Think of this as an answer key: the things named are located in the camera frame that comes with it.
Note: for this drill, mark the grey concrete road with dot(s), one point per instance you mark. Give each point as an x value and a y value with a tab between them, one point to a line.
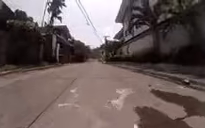
90	83

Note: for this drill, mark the house with dark roof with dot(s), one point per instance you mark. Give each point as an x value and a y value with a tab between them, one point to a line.
58	41

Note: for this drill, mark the multi-storey building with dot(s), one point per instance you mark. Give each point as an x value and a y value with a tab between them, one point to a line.
131	16

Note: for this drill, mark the tall palm tree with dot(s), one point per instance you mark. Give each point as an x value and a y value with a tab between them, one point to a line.
55	10

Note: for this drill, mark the utility pole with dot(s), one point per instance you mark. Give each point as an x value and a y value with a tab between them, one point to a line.
44	13

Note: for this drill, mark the raised kerb strip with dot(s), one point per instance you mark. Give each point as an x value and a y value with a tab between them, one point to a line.
20	70

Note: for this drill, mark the bushy trees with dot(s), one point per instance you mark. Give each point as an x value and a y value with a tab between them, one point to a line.
21	21

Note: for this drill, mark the leafy tree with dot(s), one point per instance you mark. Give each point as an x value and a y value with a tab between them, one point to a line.
176	8

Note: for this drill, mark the dark fence with gate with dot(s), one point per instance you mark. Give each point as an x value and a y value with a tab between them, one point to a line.
10	50

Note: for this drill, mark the grey boundary wall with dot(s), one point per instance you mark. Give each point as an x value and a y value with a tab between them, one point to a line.
176	43

